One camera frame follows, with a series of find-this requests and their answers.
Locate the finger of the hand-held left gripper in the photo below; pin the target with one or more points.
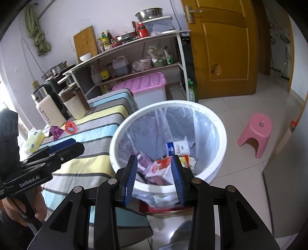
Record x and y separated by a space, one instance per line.
62 145
69 152

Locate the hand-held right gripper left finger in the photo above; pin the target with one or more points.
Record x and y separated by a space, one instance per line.
130 182

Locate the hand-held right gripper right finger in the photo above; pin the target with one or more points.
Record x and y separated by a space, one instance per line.
178 182

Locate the red and white carton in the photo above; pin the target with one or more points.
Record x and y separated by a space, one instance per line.
161 168

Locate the brown wrapper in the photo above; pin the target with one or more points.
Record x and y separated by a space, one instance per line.
145 161

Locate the white round trash bin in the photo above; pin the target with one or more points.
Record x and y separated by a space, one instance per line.
222 141

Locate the person's left hand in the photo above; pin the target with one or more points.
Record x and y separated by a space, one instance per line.
41 206

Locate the purple wrapper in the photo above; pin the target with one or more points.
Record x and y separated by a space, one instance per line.
56 132

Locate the yellow tissue pack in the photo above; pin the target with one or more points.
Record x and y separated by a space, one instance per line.
33 141

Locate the red plastic base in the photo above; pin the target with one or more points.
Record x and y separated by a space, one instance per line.
168 210

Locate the striped blanket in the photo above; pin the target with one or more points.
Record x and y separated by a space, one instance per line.
96 134

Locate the beige jug brown lid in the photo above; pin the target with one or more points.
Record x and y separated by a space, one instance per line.
74 105

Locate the steel steamer pot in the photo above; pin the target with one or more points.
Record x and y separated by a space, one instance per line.
57 69

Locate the yellow label oil bottle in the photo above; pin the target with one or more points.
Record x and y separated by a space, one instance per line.
104 72

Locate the green glass bottle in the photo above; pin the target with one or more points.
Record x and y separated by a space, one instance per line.
192 93

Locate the white bowl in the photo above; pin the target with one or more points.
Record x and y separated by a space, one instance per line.
85 57

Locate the pink plastic stool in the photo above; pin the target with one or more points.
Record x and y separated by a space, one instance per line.
255 129

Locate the pink lidded storage box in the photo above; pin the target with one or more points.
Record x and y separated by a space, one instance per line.
144 81

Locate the wooden cutting board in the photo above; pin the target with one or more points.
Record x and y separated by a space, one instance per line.
85 43

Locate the clear glass bottle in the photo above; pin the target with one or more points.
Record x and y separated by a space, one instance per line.
99 45

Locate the pinkish plastic bag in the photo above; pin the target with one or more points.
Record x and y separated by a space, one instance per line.
138 67

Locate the green hanging cloth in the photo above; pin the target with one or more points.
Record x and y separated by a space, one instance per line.
38 38

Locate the silver refrigerator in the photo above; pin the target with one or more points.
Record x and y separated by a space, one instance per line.
288 192

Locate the yellow label sauce bottle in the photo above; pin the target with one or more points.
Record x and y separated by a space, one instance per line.
104 40

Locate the red lidded jar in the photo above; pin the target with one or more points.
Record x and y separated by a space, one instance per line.
115 42

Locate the white plastic tub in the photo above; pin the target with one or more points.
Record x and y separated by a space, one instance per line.
145 62

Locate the dark sauce bottle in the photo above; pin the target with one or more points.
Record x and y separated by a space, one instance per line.
109 37

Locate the green bowl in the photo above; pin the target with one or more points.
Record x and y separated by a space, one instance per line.
158 64

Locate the white metal shelf rack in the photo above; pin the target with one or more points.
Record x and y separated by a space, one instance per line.
182 60

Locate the green food packet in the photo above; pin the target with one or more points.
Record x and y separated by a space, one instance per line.
169 56

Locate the steel pan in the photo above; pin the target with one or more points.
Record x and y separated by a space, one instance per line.
127 36

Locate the bag of food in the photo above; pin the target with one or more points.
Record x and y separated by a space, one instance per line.
156 54

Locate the wooden door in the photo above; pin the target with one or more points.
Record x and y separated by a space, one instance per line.
223 60

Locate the red plastic bottle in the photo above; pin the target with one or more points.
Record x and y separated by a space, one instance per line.
143 31

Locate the white plastic storage box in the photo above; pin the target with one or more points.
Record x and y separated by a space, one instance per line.
158 26

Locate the steel basin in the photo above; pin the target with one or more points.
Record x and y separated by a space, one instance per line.
149 14

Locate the wooden door frame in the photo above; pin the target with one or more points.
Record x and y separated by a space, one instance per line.
291 72

